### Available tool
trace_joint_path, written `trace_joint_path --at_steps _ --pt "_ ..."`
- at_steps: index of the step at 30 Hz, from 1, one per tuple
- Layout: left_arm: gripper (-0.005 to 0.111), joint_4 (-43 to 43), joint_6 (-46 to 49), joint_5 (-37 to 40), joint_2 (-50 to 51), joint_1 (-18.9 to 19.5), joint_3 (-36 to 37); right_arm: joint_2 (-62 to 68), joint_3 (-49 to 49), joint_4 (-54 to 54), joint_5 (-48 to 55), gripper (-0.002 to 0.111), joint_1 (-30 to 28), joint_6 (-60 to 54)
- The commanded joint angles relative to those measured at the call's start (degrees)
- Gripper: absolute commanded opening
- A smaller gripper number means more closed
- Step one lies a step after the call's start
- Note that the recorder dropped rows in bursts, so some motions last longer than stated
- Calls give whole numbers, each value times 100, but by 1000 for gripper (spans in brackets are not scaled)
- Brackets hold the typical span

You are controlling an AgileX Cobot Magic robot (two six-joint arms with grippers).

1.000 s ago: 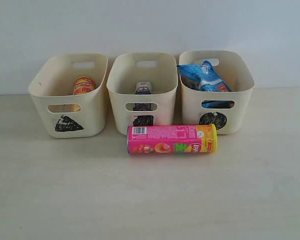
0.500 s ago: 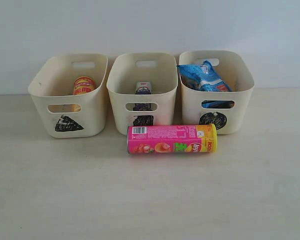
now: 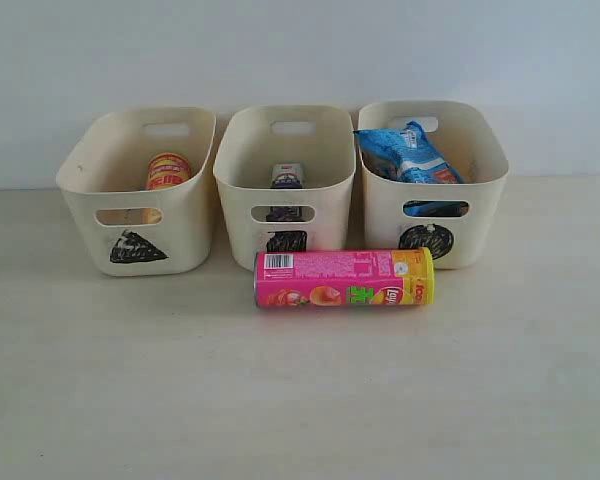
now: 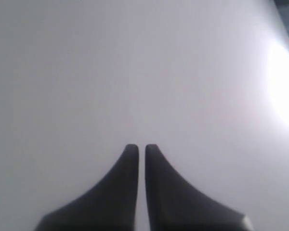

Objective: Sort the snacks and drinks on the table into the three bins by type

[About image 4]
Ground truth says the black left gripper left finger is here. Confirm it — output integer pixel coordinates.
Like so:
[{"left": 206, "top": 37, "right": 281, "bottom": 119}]
[{"left": 35, "top": 144, "right": 139, "bottom": 231}]

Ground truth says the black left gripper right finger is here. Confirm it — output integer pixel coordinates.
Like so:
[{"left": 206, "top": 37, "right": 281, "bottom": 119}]
[{"left": 145, "top": 144, "right": 254, "bottom": 231}]

